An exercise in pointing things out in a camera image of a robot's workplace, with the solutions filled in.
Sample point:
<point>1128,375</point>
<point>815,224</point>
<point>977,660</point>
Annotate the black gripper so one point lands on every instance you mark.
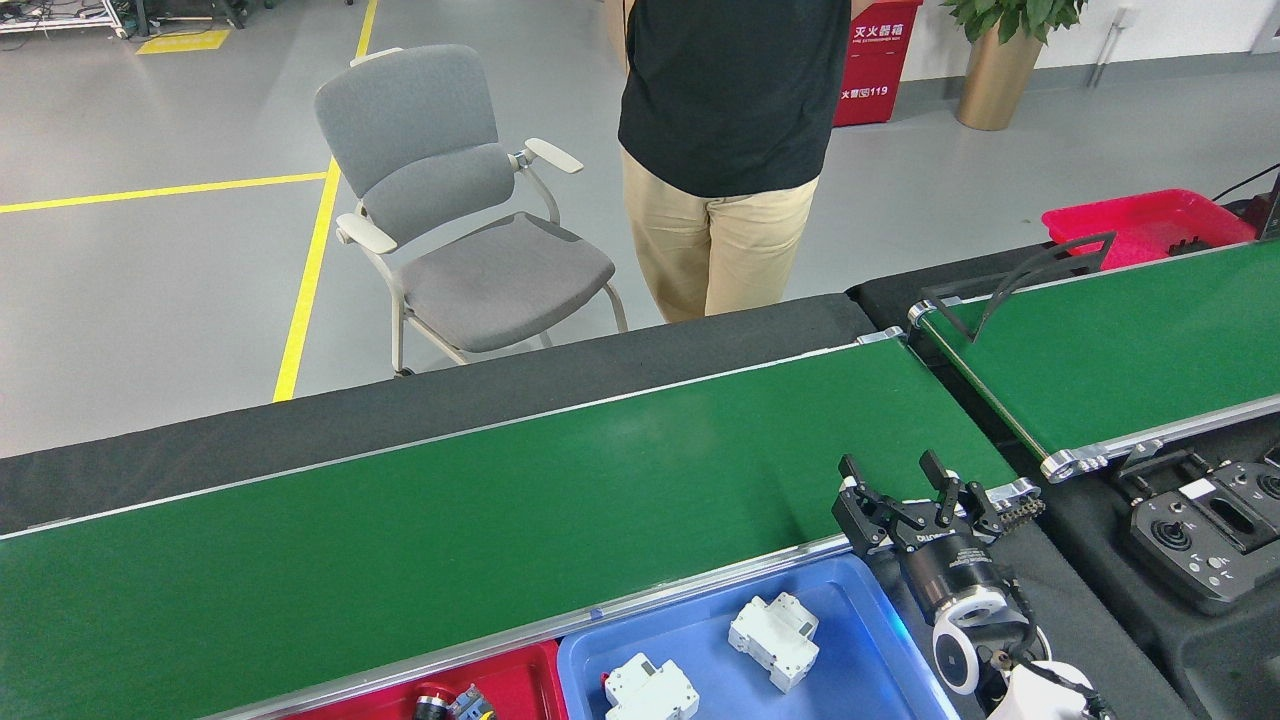
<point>950,570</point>

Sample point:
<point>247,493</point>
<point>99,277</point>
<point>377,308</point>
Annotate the white circuit breaker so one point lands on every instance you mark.
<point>650,695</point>
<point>773,640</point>

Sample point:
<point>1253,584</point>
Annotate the yellow push button switch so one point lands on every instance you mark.
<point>472,708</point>

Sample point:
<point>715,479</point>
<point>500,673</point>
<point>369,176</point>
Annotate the red push button switch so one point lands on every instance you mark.
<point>432,705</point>

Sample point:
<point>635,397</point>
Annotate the blue plastic tray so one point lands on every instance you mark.
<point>700,620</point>

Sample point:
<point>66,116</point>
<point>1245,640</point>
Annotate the angled green conveyor belt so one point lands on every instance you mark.
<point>1130,340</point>

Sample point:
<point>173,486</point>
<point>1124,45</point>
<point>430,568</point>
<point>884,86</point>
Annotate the long green conveyor belt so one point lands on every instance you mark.
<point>500,520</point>

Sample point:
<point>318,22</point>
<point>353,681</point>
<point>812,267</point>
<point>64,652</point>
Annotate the red plastic tray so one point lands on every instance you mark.
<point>520,690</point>

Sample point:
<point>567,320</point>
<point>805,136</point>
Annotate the black remote controller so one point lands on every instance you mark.
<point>1200,560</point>

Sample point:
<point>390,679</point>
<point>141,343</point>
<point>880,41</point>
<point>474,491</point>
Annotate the red plastic bin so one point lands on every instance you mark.
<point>1140,225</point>

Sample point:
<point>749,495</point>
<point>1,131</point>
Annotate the potted plant in gold pot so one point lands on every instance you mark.
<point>995,90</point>

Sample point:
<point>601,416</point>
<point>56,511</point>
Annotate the red fire extinguisher box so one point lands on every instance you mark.
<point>875,70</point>

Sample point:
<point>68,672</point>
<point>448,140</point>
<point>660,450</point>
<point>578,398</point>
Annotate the person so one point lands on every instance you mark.
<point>730,100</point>

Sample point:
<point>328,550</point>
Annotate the grey office chair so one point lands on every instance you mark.
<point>410,120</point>

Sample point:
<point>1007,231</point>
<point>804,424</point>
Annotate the white metal rack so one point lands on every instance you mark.
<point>60,20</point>

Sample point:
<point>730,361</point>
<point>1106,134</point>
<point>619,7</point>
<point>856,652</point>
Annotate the black guide bracket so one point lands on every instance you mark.
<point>975,332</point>

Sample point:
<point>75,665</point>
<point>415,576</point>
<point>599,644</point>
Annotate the white wall pipe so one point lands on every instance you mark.
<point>1125,18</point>

